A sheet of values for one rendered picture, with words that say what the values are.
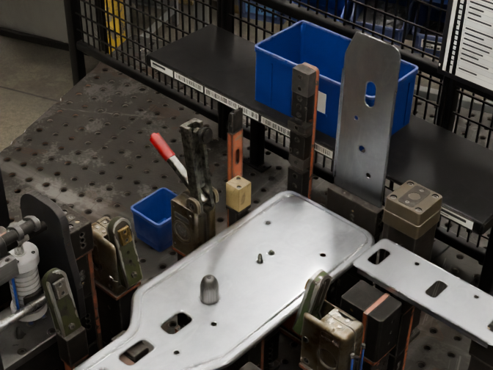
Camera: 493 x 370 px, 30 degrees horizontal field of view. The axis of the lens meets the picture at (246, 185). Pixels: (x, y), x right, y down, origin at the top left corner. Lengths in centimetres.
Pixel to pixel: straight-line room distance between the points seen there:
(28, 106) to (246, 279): 250
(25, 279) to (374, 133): 66
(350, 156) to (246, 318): 40
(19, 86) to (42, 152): 170
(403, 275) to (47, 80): 276
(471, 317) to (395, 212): 25
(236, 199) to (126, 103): 98
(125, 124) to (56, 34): 160
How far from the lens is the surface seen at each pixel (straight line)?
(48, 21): 407
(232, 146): 167
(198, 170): 162
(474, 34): 183
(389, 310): 158
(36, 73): 421
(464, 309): 158
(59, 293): 148
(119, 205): 225
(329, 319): 146
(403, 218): 169
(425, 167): 183
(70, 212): 156
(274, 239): 166
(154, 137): 167
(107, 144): 245
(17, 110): 396
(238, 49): 218
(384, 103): 163
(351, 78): 166
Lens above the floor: 208
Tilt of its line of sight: 37 degrees down
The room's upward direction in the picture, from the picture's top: 1 degrees clockwise
